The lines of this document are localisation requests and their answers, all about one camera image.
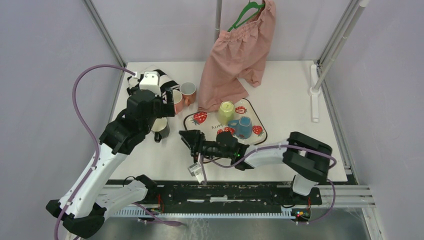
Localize centre metal pole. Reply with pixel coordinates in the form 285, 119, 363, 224
214, 0, 223, 40

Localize pink shorts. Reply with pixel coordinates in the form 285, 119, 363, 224
197, 0, 276, 112

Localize black white striped towel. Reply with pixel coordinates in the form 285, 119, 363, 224
126, 66, 180, 100

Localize green clothes hanger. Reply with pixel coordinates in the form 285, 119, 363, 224
227, 0, 266, 32

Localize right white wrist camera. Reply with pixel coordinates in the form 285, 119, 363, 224
187, 153, 207, 185

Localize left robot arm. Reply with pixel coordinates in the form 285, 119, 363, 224
46, 89, 176, 239

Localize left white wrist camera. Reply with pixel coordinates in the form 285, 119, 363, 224
134, 71, 162, 96

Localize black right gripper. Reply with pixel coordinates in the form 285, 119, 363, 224
178, 129, 232, 164

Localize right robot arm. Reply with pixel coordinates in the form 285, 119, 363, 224
178, 129, 337, 204

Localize black faceted mug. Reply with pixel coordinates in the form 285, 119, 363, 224
151, 117, 170, 143

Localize strawberry print tray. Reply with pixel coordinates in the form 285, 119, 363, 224
183, 98, 268, 145

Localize bright blue mug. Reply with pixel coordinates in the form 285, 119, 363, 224
227, 116, 253, 139

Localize white cable duct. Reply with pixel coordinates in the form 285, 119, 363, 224
112, 205, 308, 221

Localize green faceted mug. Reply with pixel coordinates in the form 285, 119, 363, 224
217, 101, 235, 125

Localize plain pink tall mug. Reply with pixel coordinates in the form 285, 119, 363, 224
172, 90, 184, 115

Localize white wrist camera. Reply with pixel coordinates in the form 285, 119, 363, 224
134, 71, 162, 96
187, 153, 207, 185

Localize floral salmon mug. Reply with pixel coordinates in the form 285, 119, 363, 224
179, 82, 197, 107

